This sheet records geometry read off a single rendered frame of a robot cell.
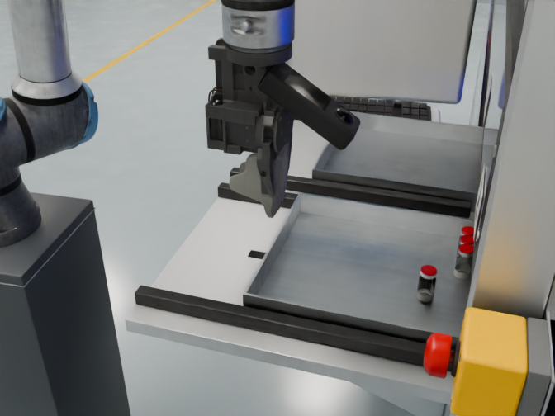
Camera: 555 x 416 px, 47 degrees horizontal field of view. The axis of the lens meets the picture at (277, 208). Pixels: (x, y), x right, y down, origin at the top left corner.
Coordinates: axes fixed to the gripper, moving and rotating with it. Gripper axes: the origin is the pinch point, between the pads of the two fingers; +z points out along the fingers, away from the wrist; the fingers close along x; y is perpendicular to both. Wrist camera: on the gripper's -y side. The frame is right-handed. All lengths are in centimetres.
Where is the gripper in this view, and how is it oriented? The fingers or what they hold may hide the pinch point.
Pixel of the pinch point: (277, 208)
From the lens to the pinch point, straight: 77.1
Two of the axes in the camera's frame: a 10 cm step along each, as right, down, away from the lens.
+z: 0.0, 8.5, 5.2
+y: -9.6, -1.6, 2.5
